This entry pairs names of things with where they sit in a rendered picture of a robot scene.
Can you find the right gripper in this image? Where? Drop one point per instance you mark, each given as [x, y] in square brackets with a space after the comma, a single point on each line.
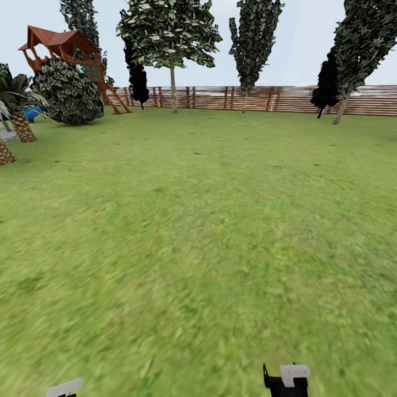
[279, 390]

